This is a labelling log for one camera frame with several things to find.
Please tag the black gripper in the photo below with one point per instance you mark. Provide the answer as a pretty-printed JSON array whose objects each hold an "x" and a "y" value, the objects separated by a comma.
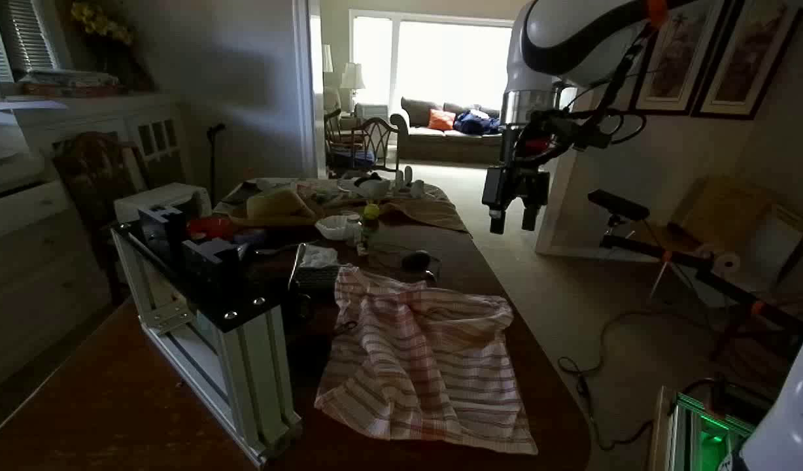
[{"x": 519, "y": 177}]

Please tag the pink striped towel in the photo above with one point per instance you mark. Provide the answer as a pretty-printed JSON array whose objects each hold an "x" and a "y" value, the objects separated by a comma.
[{"x": 417, "y": 362}]

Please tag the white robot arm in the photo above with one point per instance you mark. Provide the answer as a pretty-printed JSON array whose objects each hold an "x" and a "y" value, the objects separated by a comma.
[{"x": 567, "y": 43}]

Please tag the blue cushion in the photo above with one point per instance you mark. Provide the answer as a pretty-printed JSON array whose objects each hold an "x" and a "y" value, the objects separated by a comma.
[{"x": 475, "y": 122}]

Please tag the black computer mouse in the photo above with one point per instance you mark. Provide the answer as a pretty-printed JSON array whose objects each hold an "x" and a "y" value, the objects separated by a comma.
[{"x": 419, "y": 263}]

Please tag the orange cushion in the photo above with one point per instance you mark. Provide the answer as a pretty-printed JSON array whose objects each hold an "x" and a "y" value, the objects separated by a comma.
[{"x": 440, "y": 119}]

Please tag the dark sofa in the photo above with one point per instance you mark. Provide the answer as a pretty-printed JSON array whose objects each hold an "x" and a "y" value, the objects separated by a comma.
[{"x": 417, "y": 143}]

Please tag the yellow-green ball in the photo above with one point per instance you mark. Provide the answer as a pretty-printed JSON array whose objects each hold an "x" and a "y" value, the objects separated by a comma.
[{"x": 372, "y": 211}]

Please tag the wooden chair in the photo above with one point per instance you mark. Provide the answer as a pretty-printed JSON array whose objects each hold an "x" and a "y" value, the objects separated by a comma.
[{"x": 358, "y": 144}]

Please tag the white bowl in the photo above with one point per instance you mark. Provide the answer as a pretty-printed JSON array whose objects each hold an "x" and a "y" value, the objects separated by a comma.
[{"x": 336, "y": 225}]

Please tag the yellow straw hat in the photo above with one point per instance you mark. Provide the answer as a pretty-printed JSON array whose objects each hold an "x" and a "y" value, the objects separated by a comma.
[{"x": 277, "y": 207}]

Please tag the framed picture left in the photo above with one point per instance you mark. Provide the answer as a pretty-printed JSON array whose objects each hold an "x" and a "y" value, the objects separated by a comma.
[{"x": 678, "y": 55}]

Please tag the framed picture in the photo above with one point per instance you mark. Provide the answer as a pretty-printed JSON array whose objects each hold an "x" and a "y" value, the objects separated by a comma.
[
  {"x": 745, "y": 67},
  {"x": 678, "y": 55}
]

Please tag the green lit control box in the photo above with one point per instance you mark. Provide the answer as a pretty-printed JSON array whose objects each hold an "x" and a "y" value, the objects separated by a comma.
[{"x": 696, "y": 426}]

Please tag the framed picture right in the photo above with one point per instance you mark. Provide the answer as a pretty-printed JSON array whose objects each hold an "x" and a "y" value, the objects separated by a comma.
[{"x": 745, "y": 67}]

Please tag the white cabinet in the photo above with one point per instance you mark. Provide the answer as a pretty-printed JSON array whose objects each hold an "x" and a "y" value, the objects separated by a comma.
[{"x": 52, "y": 281}]

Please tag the aluminium frame stand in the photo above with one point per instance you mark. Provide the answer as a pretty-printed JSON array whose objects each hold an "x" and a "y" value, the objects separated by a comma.
[{"x": 230, "y": 345}]

